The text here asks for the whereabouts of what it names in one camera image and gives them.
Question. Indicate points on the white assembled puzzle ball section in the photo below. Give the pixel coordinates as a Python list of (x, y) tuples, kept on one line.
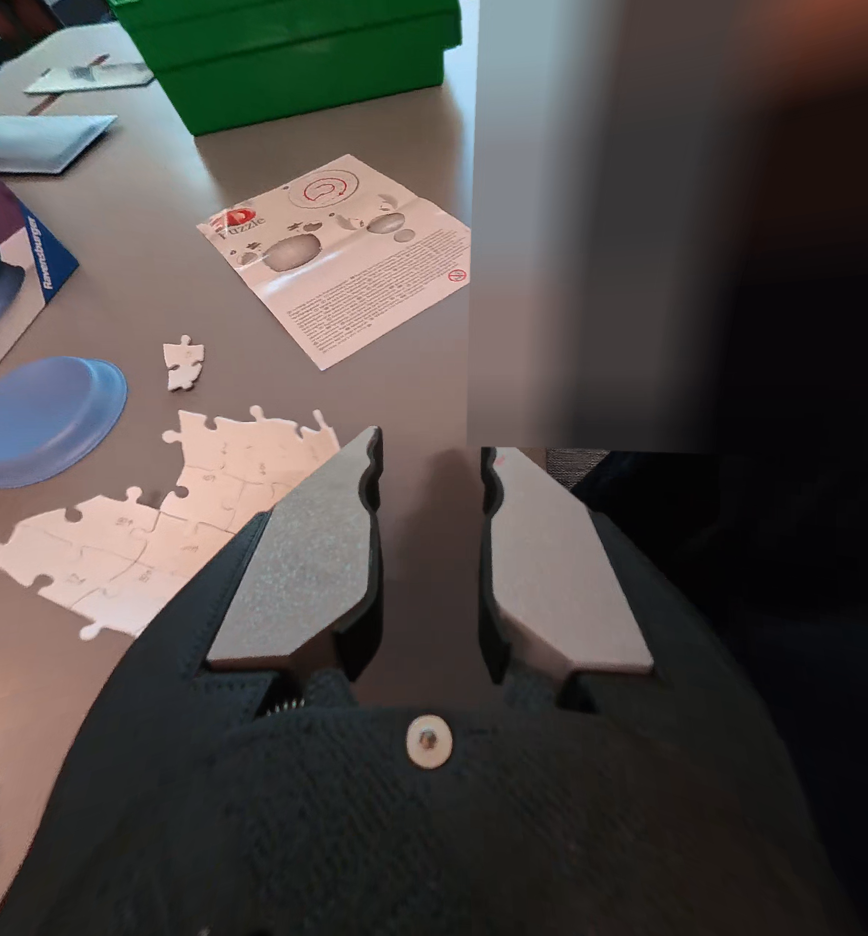
[(112, 556)]

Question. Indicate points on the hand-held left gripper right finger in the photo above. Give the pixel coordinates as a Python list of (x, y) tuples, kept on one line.
[(565, 585)]

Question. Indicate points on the green plastic crate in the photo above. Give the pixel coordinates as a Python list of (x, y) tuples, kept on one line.
[(295, 58)]

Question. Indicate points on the pale paper sheet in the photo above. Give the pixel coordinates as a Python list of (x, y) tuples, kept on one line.
[(90, 78)]

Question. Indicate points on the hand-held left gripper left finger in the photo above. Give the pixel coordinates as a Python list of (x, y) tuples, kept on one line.
[(302, 578)]

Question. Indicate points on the white flat base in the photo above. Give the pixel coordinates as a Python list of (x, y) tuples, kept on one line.
[(39, 142)]

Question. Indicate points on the blue round plastic stand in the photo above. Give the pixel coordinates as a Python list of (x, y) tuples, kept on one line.
[(39, 424)]

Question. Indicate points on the single white puzzle piece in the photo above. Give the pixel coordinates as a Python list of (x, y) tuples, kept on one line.
[(184, 363)]

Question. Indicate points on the white printed instruction sheet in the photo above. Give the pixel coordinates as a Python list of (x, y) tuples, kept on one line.
[(346, 248)]

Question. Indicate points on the grey office chair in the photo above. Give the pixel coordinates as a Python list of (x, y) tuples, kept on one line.
[(572, 464)]

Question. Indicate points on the printed cardboard puzzle box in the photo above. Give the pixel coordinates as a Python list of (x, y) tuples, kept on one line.
[(10, 278)]

